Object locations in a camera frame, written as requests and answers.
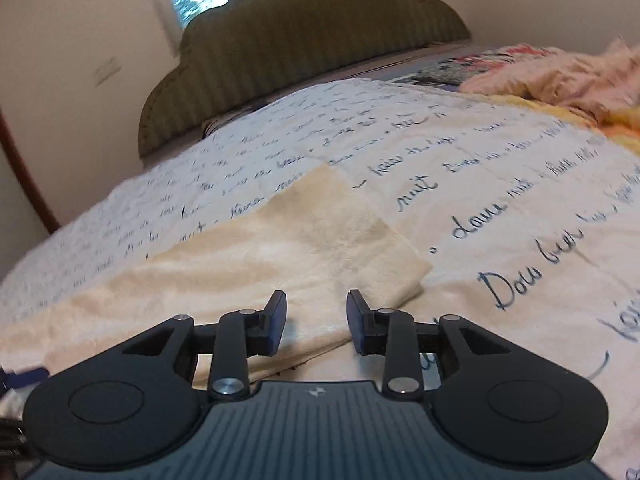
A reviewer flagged white bedspread with script text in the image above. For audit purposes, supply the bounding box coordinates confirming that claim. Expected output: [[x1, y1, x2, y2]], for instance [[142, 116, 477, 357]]
[[1, 79, 639, 479]]

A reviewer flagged yellow orange cloth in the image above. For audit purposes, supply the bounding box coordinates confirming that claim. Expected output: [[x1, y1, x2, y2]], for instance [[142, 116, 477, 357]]
[[480, 96, 640, 155]]

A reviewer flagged pink crumpled blanket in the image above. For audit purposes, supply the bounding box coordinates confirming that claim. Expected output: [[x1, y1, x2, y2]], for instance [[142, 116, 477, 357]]
[[459, 39, 639, 122]]

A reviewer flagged green striped scalloped headboard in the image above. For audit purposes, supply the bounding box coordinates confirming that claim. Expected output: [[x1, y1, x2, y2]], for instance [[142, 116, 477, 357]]
[[138, 0, 471, 158]]

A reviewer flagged brown wooden door frame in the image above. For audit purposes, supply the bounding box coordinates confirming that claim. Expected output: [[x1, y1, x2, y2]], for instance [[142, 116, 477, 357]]
[[0, 114, 61, 234]]

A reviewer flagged white wall socket plate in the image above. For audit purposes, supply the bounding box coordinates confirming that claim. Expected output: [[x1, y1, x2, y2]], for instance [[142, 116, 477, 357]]
[[93, 56, 122, 87]]

